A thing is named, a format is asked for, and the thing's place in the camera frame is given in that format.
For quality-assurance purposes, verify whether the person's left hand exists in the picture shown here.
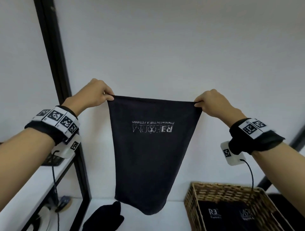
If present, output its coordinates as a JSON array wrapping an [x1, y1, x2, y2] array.
[[62, 78, 115, 117]]

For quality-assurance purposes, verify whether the person's right hand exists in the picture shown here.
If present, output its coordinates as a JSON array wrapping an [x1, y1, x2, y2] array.
[[194, 89, 246, 128]]

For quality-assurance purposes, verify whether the black printed towel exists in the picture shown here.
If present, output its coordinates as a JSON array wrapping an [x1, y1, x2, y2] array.
[[223, 202, 261, 231], [197, 200, 225, 231], [107, 95, 203, 216]]

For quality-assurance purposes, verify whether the person's right forearm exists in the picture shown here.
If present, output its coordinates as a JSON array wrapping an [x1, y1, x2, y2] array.
[[251, 142, 305, 217]]

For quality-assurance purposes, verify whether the person's left forearm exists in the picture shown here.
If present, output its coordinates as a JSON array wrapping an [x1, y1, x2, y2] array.
[[0, 128, 57, 213]]

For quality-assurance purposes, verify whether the black wristband with marker tags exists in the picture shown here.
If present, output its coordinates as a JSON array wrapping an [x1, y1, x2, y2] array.
[[24, 106, 80, 146], [229, 118, 285, 155]]

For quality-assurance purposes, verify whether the woven wicker basket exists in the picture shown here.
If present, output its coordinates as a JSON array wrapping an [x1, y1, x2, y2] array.
[[184, 182, 295, 231]]

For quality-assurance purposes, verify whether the folded black printed towel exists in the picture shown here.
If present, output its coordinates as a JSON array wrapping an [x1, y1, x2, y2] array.
[[197, 200, 225, 231], [223, 202, 261, 231]]

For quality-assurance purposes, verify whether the small dark blue object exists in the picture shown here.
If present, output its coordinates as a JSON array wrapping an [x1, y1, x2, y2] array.
[[54, 195, 72, 213]]

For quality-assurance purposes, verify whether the black crumpled cloth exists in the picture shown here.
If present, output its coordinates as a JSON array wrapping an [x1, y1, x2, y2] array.
[[82, 201, 125, 231]]

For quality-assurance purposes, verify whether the white shelf board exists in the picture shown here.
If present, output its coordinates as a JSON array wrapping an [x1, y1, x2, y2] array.
[[0, 155, 76, 231]]

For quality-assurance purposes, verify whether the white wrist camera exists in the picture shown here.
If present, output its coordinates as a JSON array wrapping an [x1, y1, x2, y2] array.
[[220, 141, 246, 166], [51, 134, 82, 159]]

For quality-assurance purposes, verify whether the black metal frame post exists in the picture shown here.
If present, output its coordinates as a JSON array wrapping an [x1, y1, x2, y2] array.
[[33, 0, 92, 231]]

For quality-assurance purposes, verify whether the black camera cable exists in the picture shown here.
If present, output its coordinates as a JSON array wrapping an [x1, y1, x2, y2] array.
[[51, 150, 60, 231], [239, 159, 254, 194]]

